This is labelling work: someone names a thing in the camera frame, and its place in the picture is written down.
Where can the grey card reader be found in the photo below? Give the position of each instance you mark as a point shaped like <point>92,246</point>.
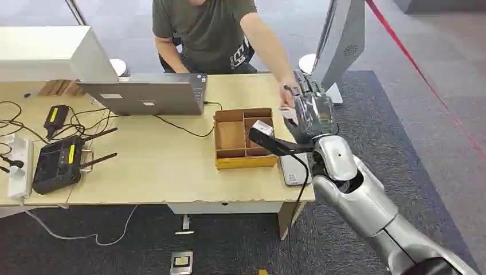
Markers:
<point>293,172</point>

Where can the white desk bracket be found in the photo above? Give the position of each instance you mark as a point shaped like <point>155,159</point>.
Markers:
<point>185,224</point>

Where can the grey slanted pole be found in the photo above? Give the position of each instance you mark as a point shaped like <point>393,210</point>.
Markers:
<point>76,12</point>

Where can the black office chair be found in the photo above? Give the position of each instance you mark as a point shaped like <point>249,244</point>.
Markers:
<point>250,52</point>

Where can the white power strip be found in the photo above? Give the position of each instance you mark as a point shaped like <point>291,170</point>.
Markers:
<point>19,182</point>

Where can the white desk underframe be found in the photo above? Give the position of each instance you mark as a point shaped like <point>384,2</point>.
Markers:
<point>224,208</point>

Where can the red floor tape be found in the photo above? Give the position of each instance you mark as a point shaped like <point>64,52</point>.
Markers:
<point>417,70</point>

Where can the dark grey plinth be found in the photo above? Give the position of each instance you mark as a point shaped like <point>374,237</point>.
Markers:
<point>440,5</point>

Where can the wooden desk leg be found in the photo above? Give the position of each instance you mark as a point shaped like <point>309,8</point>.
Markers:
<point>287,220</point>

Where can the person's left hand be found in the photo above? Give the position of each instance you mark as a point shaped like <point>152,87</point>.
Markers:
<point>287,93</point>

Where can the dark grey rug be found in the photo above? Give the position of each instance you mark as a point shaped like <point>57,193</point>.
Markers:
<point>379,114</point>

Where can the wooden block stand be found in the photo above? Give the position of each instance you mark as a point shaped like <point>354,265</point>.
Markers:
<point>60,88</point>

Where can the wooden card box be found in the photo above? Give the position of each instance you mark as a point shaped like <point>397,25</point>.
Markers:
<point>231,134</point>

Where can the round white base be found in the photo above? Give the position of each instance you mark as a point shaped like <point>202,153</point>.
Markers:
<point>306,63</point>
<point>119,67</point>

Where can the black battery with yellow label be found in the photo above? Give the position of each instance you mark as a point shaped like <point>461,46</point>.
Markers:
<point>56,117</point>

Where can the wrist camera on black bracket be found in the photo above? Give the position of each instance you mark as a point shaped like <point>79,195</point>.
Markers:
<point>275,144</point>

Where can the grey kiosk stand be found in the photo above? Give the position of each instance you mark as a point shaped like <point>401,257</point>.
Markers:
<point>340,41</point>

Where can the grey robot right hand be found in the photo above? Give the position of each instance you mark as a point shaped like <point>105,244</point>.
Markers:
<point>317,114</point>

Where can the large white box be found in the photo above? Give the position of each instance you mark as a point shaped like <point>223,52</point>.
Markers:
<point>45,53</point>

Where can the metal floor outlet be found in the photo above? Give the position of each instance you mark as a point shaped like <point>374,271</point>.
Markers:
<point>181,262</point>

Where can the white card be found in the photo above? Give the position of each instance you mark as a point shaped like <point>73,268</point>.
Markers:
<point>289,113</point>

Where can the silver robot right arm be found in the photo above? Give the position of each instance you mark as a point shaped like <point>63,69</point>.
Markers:
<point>364,201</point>

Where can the person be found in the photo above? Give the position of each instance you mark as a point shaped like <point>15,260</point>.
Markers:
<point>209,34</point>

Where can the grey laptop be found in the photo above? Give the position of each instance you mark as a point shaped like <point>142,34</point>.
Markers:
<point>152,96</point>

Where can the black remote controller with antennas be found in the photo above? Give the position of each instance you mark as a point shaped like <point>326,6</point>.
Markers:
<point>55,167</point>

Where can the black plug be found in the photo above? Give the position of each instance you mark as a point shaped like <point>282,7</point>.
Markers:
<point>13,162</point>

